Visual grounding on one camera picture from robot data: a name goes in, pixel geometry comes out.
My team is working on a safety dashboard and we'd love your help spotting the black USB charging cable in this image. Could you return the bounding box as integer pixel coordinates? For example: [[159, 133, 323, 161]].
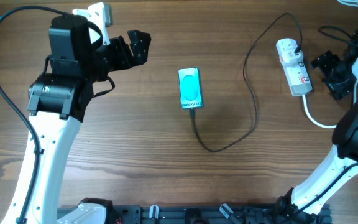
[[188, 12, 303, 153]]

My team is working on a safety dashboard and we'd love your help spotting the blue screen Galaxy smartphone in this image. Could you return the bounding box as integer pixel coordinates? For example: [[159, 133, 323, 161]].
[[178, 67, 203, 109]]

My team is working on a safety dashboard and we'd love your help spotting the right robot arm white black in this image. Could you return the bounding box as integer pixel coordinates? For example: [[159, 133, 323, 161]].
[[272, 29, 358, 223]]

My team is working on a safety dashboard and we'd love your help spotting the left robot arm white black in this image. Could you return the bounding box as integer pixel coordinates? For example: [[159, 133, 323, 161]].
[[3, 14, 151, 223]]

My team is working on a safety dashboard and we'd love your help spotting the white USB charger plug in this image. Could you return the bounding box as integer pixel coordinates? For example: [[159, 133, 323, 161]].
[[279, 50, 303, 67]]

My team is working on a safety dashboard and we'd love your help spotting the white power strip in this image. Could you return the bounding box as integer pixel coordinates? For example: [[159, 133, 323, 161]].
[[276, 38, 313, 96]]

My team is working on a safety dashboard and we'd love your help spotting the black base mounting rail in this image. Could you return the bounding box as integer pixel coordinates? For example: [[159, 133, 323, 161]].
[[55, 203, 332, 224]]

